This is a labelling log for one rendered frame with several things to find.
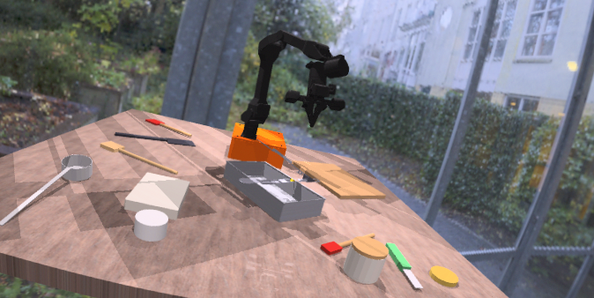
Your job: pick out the red spatula with wooden handle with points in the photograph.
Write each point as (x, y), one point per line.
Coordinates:
(171, 128)

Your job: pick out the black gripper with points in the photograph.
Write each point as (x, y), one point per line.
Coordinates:
(309, 100)

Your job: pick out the grey cylindrical pot with tan lid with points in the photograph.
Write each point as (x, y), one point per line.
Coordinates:
(365, 259)

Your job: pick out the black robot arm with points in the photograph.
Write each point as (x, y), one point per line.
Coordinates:
(268, 50)

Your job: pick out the grey saucepan with long handle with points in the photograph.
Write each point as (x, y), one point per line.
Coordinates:
(76, 167)

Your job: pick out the white short cylinder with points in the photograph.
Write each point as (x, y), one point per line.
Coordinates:
(150, 225)

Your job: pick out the white flat square block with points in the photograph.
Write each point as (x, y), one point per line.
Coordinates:
(158, 192)

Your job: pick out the yellow round disc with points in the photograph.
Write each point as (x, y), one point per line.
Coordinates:
(443, 276)

